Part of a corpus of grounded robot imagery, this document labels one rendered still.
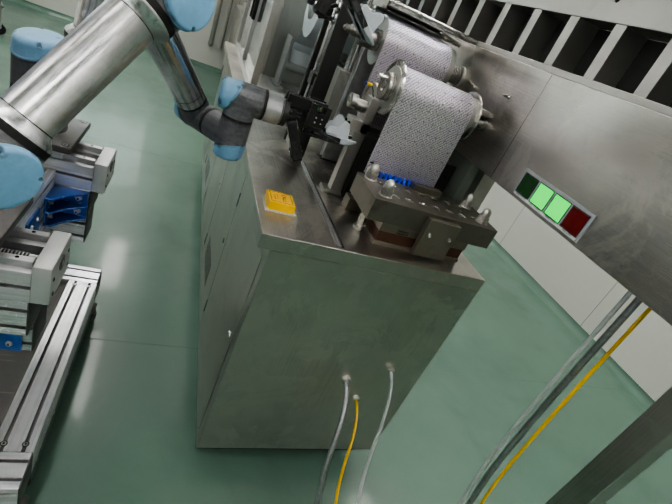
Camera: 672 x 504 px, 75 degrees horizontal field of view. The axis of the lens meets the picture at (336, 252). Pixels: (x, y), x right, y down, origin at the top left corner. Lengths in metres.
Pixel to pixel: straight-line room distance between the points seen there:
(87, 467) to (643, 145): 1.64
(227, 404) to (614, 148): 1.18
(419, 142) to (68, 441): 1.38
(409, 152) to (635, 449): 0.88
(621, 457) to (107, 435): 1.42
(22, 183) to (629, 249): 1.07
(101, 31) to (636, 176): 1.00
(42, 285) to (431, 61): 1.20
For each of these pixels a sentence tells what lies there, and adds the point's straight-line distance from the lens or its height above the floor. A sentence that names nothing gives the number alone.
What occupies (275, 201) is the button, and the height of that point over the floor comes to 0.92.
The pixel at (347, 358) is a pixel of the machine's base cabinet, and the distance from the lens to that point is 1.33.
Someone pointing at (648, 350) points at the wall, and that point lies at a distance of 3.67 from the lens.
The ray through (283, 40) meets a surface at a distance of 2.18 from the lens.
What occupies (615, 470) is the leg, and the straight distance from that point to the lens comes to 1.22.
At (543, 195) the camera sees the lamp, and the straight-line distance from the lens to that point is 1.18.
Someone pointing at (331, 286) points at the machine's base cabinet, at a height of 0.79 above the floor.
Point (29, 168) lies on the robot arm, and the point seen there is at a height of 1.01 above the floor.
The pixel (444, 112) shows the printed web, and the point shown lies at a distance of 1.29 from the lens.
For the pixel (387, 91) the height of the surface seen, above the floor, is 1.24.
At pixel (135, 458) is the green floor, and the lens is 1.63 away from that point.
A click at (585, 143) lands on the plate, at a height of 1.33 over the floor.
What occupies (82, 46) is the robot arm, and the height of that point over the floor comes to 1.18.
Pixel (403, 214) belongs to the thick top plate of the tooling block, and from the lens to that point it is 1.13.
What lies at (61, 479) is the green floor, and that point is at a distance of 1.60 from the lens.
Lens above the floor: 1.37
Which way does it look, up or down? 27 degrees down
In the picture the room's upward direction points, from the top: 25 degrees clockwise
